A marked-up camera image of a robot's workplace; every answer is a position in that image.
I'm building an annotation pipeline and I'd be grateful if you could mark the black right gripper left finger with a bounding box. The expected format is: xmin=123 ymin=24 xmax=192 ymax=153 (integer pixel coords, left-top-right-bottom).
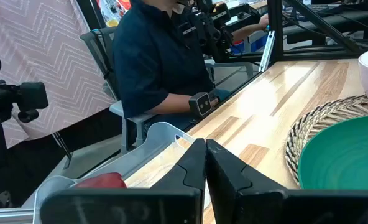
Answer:
xmin=150 ymin=139 xmax=207 ymax=195

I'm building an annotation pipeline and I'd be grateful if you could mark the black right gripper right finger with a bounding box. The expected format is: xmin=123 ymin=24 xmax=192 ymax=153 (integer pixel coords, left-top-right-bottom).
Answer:
xmin=205 ymin=139 xmax=287 ymax=224

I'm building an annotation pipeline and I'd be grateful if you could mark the red apple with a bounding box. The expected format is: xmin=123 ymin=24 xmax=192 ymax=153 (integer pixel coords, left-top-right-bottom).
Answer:
xmin=75 ymin=172 xmax=127 ymax=189

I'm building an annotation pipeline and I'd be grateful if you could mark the clear plastic container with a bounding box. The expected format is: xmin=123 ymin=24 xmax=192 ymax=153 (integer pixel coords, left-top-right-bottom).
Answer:
xmin=33 ymin=121 xmax=197 ymax=224

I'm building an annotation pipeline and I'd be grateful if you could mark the round woven straw placemat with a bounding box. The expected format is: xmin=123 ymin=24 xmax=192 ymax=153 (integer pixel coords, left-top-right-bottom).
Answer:
xmin=284 ymin=95 xmax=368 ymax=187

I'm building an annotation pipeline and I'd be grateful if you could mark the person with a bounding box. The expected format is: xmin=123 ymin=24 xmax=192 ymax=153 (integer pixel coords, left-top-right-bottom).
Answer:
xmin=111 ymin=0 xmax=270 ymax=131

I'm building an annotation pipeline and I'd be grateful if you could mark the green plate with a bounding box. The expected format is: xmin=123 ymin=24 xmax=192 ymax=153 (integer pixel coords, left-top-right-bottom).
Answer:
xmin=297 ymin=114 xmax=368 ymax=190

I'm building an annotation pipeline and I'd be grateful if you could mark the silver aluminium extrusion bar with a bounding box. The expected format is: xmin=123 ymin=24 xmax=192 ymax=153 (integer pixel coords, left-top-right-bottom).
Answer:
xmin=258 ymin=30 xmax=276 ymax=73

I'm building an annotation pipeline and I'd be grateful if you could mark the blue storage bin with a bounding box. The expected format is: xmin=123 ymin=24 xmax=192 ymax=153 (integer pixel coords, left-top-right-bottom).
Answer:
xmin=230 ymin=30 xmax=269 ymax=55

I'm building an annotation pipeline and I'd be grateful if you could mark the grey office chair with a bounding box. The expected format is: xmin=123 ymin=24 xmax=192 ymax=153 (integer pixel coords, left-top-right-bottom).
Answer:
xmin=80 ymin=26 xmax=253 ymax=156

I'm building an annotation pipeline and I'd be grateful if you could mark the colourful poster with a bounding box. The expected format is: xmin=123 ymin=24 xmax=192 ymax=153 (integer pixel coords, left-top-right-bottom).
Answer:
xmin=98 ymin=0 xmax=132 ymax=27

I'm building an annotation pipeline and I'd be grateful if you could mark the pink chevron fabric curtain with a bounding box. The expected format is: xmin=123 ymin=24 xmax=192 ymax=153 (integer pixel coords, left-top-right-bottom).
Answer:
xmin=0 ymin=0 xmax=116 ymax=159

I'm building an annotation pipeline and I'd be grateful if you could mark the small black depth camera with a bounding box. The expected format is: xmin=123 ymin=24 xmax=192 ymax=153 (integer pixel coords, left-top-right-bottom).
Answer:
xmin=188 ymin=91 xmax=219 ymax=118

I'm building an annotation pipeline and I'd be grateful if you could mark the black metal frame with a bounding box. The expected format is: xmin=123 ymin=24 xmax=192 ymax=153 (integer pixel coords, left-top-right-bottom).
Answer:
xmin=266 ymin=0 xmax=368 ymax=62

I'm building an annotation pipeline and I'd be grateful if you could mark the silver aluminium rail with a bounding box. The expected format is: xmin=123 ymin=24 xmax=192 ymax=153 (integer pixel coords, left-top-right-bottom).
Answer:
xmin=0 ymin=207 xmax=34 ymax=224

